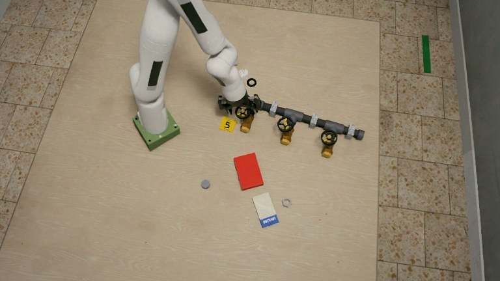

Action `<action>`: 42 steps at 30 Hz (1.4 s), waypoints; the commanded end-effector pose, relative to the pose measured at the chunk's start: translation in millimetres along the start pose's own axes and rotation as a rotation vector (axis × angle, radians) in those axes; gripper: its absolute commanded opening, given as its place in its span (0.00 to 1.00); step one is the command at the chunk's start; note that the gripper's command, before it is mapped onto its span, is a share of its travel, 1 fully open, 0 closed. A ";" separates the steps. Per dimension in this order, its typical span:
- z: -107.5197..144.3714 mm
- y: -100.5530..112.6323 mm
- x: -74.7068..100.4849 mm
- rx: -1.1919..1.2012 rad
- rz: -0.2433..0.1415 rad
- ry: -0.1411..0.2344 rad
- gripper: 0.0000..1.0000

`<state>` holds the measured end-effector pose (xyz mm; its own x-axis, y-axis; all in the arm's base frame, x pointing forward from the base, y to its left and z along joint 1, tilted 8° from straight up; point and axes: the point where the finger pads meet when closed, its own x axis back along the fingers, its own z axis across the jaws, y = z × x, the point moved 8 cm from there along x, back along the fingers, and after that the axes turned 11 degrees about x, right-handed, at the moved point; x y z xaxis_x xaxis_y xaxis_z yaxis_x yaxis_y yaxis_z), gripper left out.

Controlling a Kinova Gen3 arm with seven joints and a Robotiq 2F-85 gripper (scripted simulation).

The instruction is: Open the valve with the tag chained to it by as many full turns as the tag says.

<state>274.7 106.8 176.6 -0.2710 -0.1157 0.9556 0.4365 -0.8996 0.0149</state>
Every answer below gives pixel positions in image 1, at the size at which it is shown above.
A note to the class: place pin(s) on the grey pipe manifold with three valves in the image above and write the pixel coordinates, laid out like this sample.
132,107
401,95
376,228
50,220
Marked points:
291,117

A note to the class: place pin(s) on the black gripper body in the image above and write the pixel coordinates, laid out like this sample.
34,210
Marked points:
238,103

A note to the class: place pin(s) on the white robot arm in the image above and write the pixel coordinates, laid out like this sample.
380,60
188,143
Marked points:
157,38

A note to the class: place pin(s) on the red flat rectangular block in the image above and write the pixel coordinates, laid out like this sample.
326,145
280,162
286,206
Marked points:
248,171

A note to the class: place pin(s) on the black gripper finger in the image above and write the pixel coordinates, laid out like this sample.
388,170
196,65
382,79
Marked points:
255,100
226,106

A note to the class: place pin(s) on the grey round disc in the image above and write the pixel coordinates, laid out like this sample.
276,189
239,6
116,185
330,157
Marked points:
205,184

